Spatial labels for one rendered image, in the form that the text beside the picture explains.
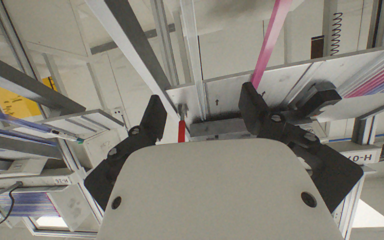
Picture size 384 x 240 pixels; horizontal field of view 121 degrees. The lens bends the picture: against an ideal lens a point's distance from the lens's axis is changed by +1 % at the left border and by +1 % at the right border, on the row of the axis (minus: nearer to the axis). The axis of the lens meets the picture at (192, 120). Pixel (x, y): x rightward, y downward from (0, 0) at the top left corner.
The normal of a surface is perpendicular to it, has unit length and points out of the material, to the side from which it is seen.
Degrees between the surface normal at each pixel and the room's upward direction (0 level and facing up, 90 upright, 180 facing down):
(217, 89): 43
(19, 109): 90
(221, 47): 90
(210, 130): 133
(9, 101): 90
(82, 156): 90
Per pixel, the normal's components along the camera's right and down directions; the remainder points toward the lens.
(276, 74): 0.05, 0.88
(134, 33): 0.98, -0.15
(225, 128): -0.20, -0.45
